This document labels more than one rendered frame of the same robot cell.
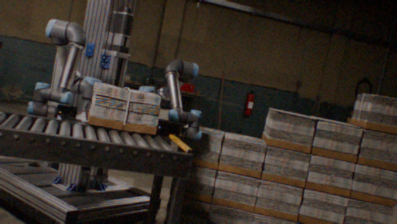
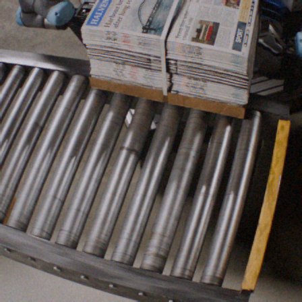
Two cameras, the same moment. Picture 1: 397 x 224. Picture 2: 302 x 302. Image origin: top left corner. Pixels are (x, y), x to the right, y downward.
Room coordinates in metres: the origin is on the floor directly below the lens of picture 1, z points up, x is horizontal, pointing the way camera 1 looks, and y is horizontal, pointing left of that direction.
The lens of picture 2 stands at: (1.90, -0.01, 1.77)
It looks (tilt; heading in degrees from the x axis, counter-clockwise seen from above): 59 degrees down; 39
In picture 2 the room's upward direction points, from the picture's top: 7 degrees counter-clockwise
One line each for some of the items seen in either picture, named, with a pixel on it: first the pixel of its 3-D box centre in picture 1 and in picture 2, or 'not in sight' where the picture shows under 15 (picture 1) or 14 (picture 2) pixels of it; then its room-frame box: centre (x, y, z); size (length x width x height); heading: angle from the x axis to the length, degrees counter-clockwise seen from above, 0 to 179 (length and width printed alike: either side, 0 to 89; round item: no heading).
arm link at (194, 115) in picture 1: (193, 118); not in sight; (2.83, 0.03, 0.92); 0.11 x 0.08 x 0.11; 118
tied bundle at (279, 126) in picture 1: (287, 130); not in sight; (3.07, -0.63, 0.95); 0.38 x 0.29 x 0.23; 177
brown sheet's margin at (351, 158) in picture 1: (328, 150); not in sight; (3.04, -0.93, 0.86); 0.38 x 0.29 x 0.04; 176
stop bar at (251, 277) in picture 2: (180, 143); (270, 201); (2.39, 0.06, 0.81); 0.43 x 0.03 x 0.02; 16
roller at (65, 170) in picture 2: (91, 136); (71, 156); (2.26, 0.52, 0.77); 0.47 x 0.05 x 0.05; 16
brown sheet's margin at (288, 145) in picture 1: (284, 142); not in sight; (3.07, -0.63, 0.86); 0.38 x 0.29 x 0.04; 177
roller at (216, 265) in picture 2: (164, 147); (235, 195); (2.37, 0.15, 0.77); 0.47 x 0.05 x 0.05; 16
